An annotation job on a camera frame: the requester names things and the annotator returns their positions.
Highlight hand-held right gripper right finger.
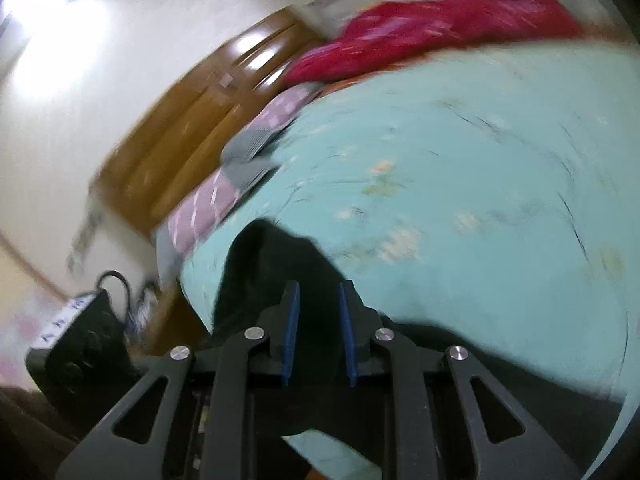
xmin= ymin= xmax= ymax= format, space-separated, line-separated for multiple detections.
xmin=339 ymin=280 xmax=583 ymax=480

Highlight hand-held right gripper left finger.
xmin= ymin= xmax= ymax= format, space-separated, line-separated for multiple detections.
xmin=55 ymin=280 xmax=301 ymax=480

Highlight red patterned quilt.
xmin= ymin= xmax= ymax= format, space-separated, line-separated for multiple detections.
xmin=282 ymin=0 xmax=583 ymax=86

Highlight black pants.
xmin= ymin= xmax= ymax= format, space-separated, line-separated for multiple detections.
xmin=210 ymin=220 xmax=626 ymax=441

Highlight light blue floral bedsheet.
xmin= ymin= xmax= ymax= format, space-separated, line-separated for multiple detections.
xmin=177 ymin=42 xmax=640 ymax=480

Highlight brown wooden headboard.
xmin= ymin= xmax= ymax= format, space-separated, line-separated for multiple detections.
xmin=92 ymin=5 xmax=326 ymax=233

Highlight grey bed guard rail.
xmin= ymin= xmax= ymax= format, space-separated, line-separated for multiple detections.
xmin=295 ymin=0 xmax=361 ymax=36

